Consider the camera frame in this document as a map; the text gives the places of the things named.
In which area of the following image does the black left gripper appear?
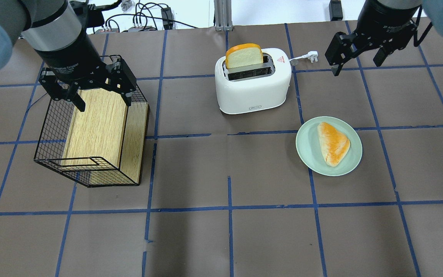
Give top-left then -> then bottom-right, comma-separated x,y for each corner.
38,34 -> 137,112

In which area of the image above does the light green plate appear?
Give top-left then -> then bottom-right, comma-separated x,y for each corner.
296,116 -> 363,176

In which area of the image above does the aluminium frame post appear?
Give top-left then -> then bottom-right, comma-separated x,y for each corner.
214,0 -> 233,31

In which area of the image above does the toast slice in toaster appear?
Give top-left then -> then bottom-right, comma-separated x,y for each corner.
225,43 -> 263,69

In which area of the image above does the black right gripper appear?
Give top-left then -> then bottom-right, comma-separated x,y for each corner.
325,0 -> 419,77

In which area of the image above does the triangular bread on plate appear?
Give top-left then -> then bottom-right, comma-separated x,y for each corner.
318,122 -> 351,168

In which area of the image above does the black power adapter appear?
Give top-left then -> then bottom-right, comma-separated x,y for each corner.
161,7 -> 175,30

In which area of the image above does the white toaster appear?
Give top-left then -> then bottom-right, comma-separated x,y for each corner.
215,48 -> 291,114

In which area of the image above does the black wire basket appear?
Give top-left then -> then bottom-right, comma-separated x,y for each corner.
33,55 -> 150,189

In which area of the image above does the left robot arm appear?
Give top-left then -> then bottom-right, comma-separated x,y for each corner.
0,0 -> 137,112

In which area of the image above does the wooden shelf board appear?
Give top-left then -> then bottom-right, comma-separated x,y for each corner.
60,89 -> 149,187

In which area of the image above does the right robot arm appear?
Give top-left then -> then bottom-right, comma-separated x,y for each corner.
325,0 -> 443,76

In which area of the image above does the white toaster plug cable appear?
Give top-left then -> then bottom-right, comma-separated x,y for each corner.
289,51 -> 319,65

